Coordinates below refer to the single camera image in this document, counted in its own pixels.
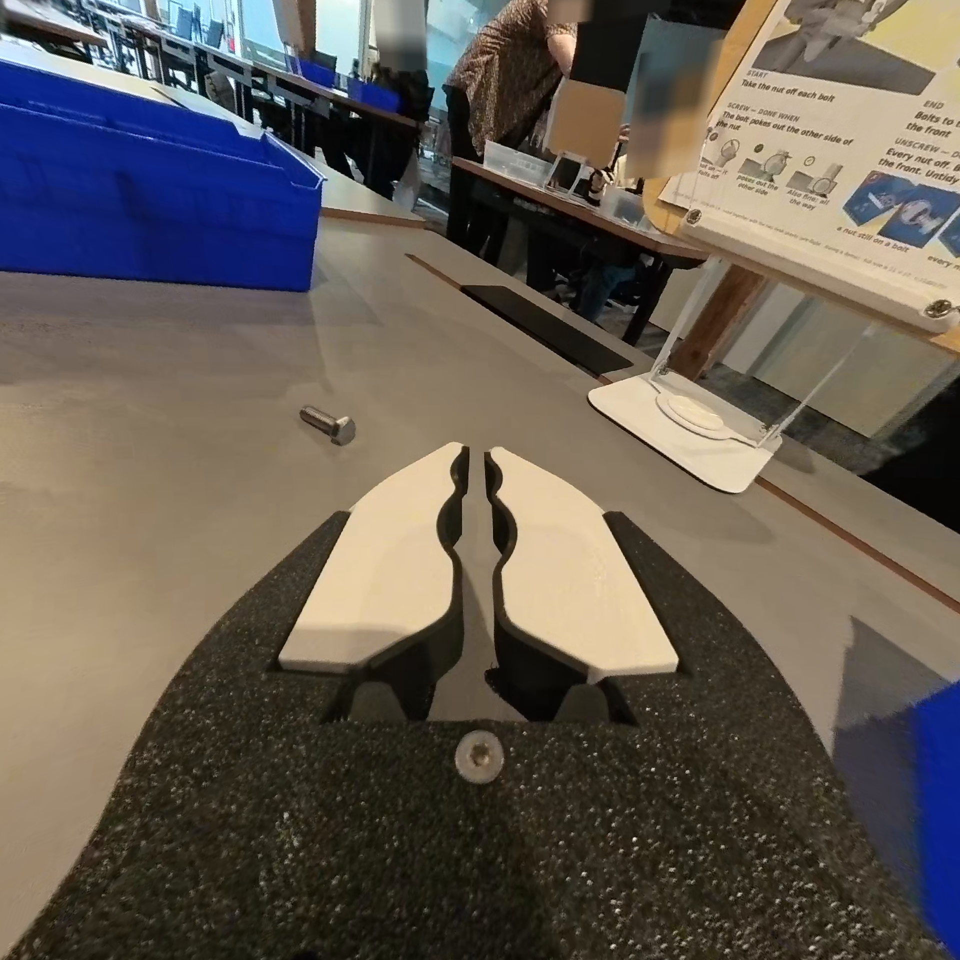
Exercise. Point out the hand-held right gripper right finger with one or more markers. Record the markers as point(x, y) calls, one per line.
point(577, 577)

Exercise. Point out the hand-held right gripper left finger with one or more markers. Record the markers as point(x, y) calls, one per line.
point(382, 570)

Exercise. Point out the steel hex bolt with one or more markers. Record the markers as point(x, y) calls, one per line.
point(334, 426)

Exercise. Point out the large blue plastic bin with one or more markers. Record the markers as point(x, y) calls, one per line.
point(150, 195)
point(930, 787)

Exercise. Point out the white base sign stand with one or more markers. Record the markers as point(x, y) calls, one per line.
point(675, 427)

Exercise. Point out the brown background desk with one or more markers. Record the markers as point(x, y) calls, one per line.
point(570, 214)

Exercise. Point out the clear plastic container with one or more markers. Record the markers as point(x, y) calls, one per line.
point(517, 159)

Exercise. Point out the small blue bin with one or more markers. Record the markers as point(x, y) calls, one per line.
point(316, 71)
point(371, 94)

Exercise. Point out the printed instruction sign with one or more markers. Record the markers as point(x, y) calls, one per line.
point(825, 150)

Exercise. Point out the long background desk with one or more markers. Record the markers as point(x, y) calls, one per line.
point(277, 79)

